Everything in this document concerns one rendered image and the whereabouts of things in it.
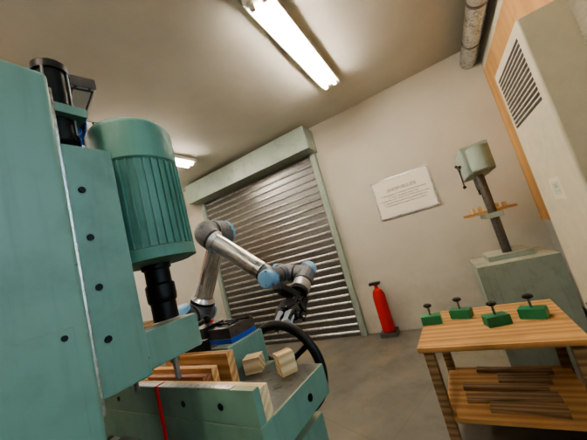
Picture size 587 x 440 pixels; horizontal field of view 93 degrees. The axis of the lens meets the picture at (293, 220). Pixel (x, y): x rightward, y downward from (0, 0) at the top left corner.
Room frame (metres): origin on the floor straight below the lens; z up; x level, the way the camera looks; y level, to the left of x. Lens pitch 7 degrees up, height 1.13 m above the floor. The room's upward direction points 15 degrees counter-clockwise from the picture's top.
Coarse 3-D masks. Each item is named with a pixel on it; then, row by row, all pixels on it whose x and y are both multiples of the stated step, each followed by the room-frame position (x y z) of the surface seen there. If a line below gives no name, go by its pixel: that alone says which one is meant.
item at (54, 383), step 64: (0, 64) 0.35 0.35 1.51; (0, 128) 0.34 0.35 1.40; (0, 192) 0.34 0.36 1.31; (64, 192) 0.40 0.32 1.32; (0, 256) 0.33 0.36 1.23; (64, 256) 0.38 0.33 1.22; (0, 320) 0.32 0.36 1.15; (64, 320) 0.38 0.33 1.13; (0, 384) 0.32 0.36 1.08; (64, 384) 0.36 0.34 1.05
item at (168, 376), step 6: (150, 378) 0.68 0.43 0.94; (156, 378) 0.67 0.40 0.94; (162, 378) 0.66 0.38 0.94; (168, 378) 0.65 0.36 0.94; (174, 378) 0.64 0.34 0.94; (180, 378) 0.62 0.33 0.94; (186, 378) 0.61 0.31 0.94; (192, 378) 0.60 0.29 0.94; (198, 378) 0.59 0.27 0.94; (204, 378) 0.59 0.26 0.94; (210, 378) 0.60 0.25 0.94
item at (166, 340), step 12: (156, 324) 0.61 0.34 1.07; (168, 324) 0.58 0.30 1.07; (180, 324) 0.60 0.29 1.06; (192, 324) 0.62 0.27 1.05; (156, 336) 0.55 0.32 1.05; (168, 336) 0.57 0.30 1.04; (180, 336) 0.59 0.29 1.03; (192, 336) 0.62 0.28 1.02; (156, 348) 0.55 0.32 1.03; (168, 348) 0.57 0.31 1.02; (180, 348) 0.59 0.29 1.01; (156, 360) 0.54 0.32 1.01; (168, 360) 0.56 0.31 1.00
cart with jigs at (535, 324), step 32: (448, 320) 1.72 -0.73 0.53; (480, 320) 1.60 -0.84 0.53; (512, 320) 1.46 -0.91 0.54; (544, 320) 1.40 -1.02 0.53; (448, 352) 1.88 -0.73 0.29; (576, 352) 1.19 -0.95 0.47; (448, 384) 1.75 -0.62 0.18; (480, 384) 1.63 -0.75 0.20; (512, 384) 1.56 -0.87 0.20; (544, 384) 1.50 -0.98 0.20; (576, 384) 1.47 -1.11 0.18; (448, 416) 1.47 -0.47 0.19; (480, 416) 1.43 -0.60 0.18; (512, 416) 1.38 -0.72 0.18; (544, 416) 1.33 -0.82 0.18; (576, 416) 1.29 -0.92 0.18
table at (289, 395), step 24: (288, 384) 0.56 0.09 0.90; (312, 384) 0.58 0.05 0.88; (288, 408) 0.50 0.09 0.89; (312, 408) 0.56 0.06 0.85; (120, 432) 0.67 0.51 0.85; (144, 432) 0.61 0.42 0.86; (168, 432) 0.57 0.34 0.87; (192, 432) 0.53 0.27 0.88; (216, 432) 0.50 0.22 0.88; (240, 432) 0.47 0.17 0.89; (264, 432) 0.45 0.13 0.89; (288, 432) 0.49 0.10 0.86
